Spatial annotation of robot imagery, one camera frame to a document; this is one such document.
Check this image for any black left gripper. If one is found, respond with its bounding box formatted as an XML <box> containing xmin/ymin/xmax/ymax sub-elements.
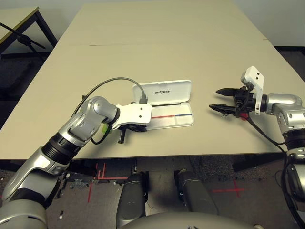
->
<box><xmin>113</xmin><ymin>123</ymin><xmax>149</xmax><ymax>145</ymax></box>

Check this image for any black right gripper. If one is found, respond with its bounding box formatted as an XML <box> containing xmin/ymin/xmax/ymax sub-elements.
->
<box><xmin>208</xmin><ymin>85</ymin><xmax>257</xmax><ymax>119</ymax></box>

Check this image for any white Unitree pencil case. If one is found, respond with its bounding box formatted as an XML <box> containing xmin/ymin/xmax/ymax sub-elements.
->
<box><xmin>132</xmin><ymin>79</ymin><xmax>195</xmax><ymax>131</ymax></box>

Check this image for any dark grey robot right leg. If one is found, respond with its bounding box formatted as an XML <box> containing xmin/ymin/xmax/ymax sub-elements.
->
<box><xmin>175</xmin><ymin>169</ymin><xmax>219</xmax><ymax>215</ymax></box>

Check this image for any silver robot torso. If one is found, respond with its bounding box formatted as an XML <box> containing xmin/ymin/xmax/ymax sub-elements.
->
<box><xmin>116</xmin><ymin>211</ymin><xmax>263</xmax><ymax>229</ymax></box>

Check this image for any black tripod stand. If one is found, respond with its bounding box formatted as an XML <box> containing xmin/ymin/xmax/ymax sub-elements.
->
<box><xmin>0</xmin><ymin>22</ymin><xmax>46</xmax><ymax>59</ymax></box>

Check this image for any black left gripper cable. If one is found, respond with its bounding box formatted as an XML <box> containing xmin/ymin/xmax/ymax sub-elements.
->
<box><xmin>91</xmin><ymin>124</ymin><xmax>113</xmax><ymax>146</ymax></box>

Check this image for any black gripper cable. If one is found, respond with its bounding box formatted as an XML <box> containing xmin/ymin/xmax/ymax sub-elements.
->
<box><xmin>91</xmin><ymin>124</ymin><xmax>113</xmax><ymax>146</ymax></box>
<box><xmin>246</xmin><ymin>118</ymin><xmax>305</xmax><ymax>229</ymax></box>

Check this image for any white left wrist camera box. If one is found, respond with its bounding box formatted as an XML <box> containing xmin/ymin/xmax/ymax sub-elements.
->
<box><xmin>111</xmin><ymin>102</ymin><xmax>153</xmax><ymax>131</ymax></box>

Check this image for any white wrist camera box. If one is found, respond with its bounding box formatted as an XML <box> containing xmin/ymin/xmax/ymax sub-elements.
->
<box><xmin>240</xmin><ymin>65</ymin><xmax>266</xmax><ymax>115</ymax></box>
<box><xmin>111</xmin><ymin>102</ymin><xmax>153</xmax><ymax>131</ymax></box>

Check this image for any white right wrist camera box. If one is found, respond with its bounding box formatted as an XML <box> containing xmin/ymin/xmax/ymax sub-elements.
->
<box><xmin>240</xmin><ymin>65</ymin><xmax>266</xmax><ymax>115</ymax></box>

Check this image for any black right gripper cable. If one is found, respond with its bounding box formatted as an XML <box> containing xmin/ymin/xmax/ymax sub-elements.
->
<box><xmin>246</xmin><ymin>118</ymin><xmax>305</xmax><ymax>229</ymax></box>

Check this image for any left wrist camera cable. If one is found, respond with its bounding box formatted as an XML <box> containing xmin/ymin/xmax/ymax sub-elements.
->
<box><xmin>71</xmin><ymin>76</ymin><xmax>149</xmax><ymax>118</ymax></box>

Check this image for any tan side table black frame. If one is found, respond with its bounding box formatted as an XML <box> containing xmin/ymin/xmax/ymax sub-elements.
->
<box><xmin>0</xmin><ymin>6</ymin><xmax>58</xmax><ymax>57</ymax></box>

